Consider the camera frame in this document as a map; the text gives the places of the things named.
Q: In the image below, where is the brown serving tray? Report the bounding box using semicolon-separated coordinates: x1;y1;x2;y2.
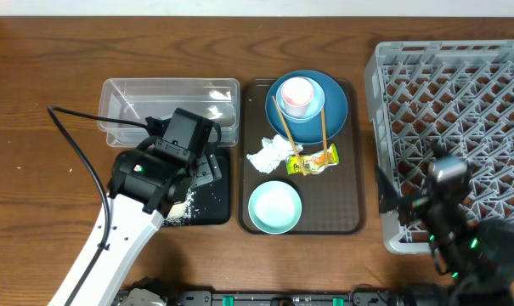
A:
237;79;366;235

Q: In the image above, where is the pink plastic cup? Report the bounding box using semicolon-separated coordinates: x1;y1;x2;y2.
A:
280;76;314;118

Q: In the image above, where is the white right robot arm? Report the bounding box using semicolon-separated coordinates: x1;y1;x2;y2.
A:
184;150;514;306

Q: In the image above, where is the wooden chopstick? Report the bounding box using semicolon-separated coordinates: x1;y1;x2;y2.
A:
272;95;307;176
320;106;329;168

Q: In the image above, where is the dark blue plate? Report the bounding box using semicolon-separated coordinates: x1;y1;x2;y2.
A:
265;70;348;145

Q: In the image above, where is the clear plastic bin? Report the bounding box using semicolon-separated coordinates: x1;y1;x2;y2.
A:
99;77;240;147

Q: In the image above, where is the yellow snack wrapper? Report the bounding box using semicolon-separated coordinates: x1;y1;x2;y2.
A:
285;144;340;174

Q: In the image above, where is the white napkin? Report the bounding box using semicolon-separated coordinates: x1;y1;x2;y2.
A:
246;134;295;174

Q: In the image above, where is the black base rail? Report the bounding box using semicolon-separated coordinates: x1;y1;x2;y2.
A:
111;276;453;306

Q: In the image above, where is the mint green bowl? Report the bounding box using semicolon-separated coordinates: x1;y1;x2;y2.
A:
247;180;302;235

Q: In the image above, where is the pile of white rice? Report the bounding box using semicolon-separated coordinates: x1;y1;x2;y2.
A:
162;189;195;227

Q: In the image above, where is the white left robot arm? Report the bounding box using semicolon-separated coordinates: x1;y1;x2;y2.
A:
50;150;230;305

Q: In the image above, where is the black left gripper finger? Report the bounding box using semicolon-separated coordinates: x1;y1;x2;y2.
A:
207;154;222;180
194;156;214;187

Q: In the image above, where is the grey dishwasher rack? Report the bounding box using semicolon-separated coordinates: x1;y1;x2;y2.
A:
363;40;514;255

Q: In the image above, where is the black plastic tray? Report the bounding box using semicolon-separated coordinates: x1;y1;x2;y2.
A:
183;150;230;226

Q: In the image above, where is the light blue small bowl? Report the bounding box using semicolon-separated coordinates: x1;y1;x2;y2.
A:
276;76;325;123

